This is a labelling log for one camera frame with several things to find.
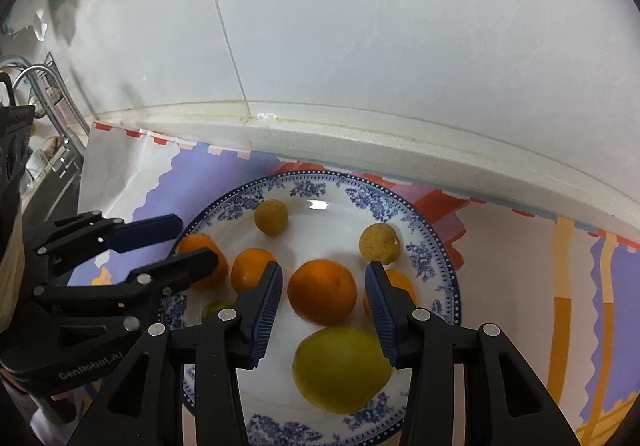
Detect orange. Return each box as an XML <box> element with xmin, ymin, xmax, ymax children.
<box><xmin>363</xmin><ymin>269</ymin><xmax>417</xmax><ymax>319</ymax></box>
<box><xmin>178</xmin><ymin>234</ymin><xmax>229</xmax><ymax>291</ymax></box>
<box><xmin>230</xmin><ymin>247</ymin><xmax>277</xmax><ymax>293</ymax></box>
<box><xmin>287</xmin><ymin>259</ymin><xmax>358</xmax><ymax>326</ymax></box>

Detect small brown fruit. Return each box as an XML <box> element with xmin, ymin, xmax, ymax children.
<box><xmin>359</xmin><ymin>223</ymin><xmax>402</xmax><ymax>263</ymax></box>
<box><xmin>254</xmin><ymin>199</ymin><xmax>289</xmax><ymax>236</ymax></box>

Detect small green citrus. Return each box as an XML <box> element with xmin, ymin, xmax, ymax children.
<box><xmin>201</xmin><ymin>299</ymin><xmax>236</xmax><ymax>323</ymax></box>

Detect large yellow-green pear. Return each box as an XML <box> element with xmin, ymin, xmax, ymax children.
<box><xmin>292</xmin><ymin>326</ymin><xmax>393</xmax><ymax>414</ymax></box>

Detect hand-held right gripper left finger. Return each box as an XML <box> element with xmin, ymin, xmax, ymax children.
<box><xmin>67</xmin><ymin>261</ymin><xmax>284</xmax><ymax>446</ymax></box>

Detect thin gooseneck faucet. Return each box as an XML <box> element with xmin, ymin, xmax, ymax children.
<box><xmin>11</xmin><ymin>64</ymin><xmax>86</xmax><ymax>187</ymax></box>

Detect black wire basket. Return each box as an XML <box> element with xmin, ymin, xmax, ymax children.
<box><xmin>44</xmin><ymin>52</ymin><xmax>68</xmax><ymax>104</ymax></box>

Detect colourful printed tablecloth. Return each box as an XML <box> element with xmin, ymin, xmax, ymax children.
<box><xmin>30</xmin><ymin>121</ymin><xmax>640</xmax><ymax>446</ymax></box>

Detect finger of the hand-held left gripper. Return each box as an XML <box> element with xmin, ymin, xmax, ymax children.
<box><xmin>32</xmin><ymin>247</ymin><xmax>219</xmax><ymax>329</ymax></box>
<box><xmin>25</xmin><ymin>211</ymin><xmax>183</xmax><ymax>277</ymax></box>

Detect stainless steel sink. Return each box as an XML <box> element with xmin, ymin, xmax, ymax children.
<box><xmin>20</xmin><ymin>161</ymin><xmax>83</xmax><ymax>232</ymax></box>

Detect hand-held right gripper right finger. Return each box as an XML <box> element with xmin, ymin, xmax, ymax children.
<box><xmin>364</xmin><ymin>262</ymin><xmax>583</xmax><ymax>446</ymax></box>

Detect blue-rimmed white plate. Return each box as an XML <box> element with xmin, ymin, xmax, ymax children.
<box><xmin>160</xmin><ymin>171</ymin><xmax>460</xmax><ymax>446</ymax></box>

